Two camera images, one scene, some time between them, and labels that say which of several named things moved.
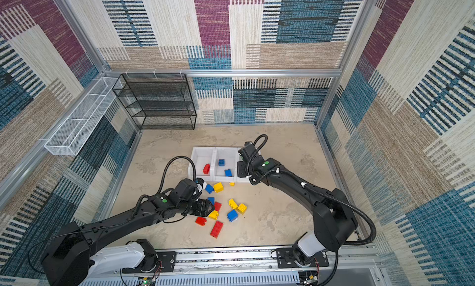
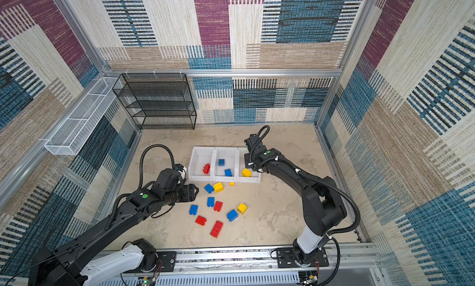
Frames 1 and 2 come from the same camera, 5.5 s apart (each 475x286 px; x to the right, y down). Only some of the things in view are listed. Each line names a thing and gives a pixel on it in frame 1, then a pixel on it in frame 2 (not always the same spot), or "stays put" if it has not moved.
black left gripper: (205, 211) → (189, 192)
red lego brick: (217, 206) stays put
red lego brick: (206, 168) stays put
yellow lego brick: (242, 208) stays put
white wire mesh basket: (70, 137) stays put
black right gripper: (240, 169) → (247, 160)
